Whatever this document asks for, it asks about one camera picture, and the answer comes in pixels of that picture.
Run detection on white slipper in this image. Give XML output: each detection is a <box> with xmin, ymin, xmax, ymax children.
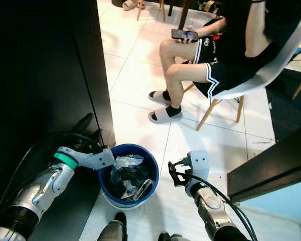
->
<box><xmin>147</xmin><ymin>106</ymin><xmax>184</xmax><ymax>125</ymax></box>
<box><xmin>148</xmin><ymin>90</ymin><xmax>172</xmax><ymax>105</ymax></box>

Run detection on black smartphone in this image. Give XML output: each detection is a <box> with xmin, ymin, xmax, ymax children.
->
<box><xmin>171</xmin><ymin>29</ymin><xmax>200</xmax><ymax>42</ymax></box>

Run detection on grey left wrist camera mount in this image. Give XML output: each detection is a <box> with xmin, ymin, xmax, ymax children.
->
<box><xmin>58</xmin><ymin>146</ymin><xmax>115</xmax><ymax>171</ymax></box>

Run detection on white tissue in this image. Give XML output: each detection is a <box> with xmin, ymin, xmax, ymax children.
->
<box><xmin>112</xmin><ymin>154</ymin><xmax>144</xmax><ymax>172</ymax></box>

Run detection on brown wooden table leg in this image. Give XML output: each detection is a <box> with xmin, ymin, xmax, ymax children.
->
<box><xmin>178</xmin><ymin>0</ymin><xmax>192</xmax><ymax>31</ymax></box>

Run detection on dark floor mat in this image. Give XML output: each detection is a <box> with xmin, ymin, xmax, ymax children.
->
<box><xmin>265</xmin><ymin>68</ymin><xmax>301</xmax><ymax>142</ymax></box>

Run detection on black bin liner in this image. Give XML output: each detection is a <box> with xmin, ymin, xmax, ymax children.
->
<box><xmin>103</xmin><ymin>150</ymin><xmax>156</xmax><ymax>200</ymax></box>

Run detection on blue plastic bucket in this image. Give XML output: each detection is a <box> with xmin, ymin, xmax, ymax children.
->
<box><xmin>97</xmin><ymin>143</ymin><xmax>160</xmax><ymax>210</ymax></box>

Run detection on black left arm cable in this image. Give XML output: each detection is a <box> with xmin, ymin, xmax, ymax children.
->
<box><xmin>55</xmin><ymin>112</ymin><xmax>105</xmax><ymax>151</ymax></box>

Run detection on white chair wooden legs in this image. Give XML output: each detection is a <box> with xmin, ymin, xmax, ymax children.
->
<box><xmin>183</xmin><ymin>8</ymin><xmax>301</xmax><ymax>132</ymax></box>

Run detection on silver left robot leg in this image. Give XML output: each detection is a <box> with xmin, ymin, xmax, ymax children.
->
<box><xmin>96</xmin><ymin>211</ymin><xmax>128</xmax><ymax>241</ymax></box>

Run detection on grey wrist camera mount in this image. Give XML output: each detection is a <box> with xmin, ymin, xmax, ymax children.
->
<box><xmin>58</xmin><ymin>146</ymin><xmax>115</xmax><ymax>171</ymax></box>
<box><xmin>187</xmin><ymin>149</ymin><xmax>211</xmax><ymax>185</ymax></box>

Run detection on silver robot leg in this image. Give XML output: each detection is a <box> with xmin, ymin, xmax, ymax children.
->
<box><xmin>96</xmin><ymin>211</ymin><xmax>128</xmax><ymax>241</ymax></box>
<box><xmin>158</xmin><ymin>231</ymin><xmax>192</xmax><ymax>241</ymax></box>

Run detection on silver right robot leg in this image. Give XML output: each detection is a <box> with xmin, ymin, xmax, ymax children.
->
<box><xmin>158</xmin><ymin>231</ymin><xmax>192</xmax><ymax>241</ymax></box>

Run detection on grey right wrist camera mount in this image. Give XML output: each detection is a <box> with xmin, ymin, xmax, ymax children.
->
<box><xmin>187</xmin><ymin>149</ymin><xmax>211</xmax><ymax>185</ymax></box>

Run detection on seated person black shorts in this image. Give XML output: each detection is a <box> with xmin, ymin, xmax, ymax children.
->
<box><xmin>158</xmin><ymin>0</ymin><xmax>301</xmax><ymax>117</ymax></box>

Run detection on black door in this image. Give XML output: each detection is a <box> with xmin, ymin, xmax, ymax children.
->
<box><xmin>0</xmin><ymin>0</ymin><xmax>117</xmax><ymax>241</ymax></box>

